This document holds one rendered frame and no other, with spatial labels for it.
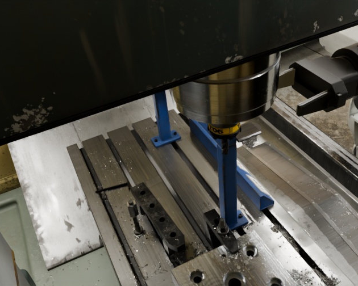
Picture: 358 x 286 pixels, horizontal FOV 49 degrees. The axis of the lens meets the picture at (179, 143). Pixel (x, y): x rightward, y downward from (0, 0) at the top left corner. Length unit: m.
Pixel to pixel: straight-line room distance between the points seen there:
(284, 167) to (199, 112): 1.06
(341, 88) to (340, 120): 2.38
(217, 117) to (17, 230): 1.32
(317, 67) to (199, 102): 0.26
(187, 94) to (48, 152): 1.19
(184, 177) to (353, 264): 0.56
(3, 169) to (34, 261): 0.46
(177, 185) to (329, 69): 0.69
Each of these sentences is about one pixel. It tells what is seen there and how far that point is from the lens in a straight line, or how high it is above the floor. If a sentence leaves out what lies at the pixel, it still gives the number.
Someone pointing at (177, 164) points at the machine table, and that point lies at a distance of 1.32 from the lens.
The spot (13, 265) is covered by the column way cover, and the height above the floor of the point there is 1.09.
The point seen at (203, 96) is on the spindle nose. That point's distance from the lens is 0.51.
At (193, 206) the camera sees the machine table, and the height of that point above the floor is 0.90.
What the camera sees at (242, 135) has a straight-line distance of 0.91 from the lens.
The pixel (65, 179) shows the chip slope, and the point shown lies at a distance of 1.60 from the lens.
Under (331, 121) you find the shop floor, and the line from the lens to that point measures 3.03.
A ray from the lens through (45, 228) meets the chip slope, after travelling 1.55.
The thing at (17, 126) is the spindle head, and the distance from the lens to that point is 0.37.
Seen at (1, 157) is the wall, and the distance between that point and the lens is 1.78.
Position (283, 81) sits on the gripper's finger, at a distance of 0.73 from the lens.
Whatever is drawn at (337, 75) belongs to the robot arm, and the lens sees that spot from 0.70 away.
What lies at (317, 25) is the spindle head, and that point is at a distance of 0.47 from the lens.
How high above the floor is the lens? 1.79
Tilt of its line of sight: 40 degrees down
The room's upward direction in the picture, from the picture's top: 7 degrees counter-clockwise
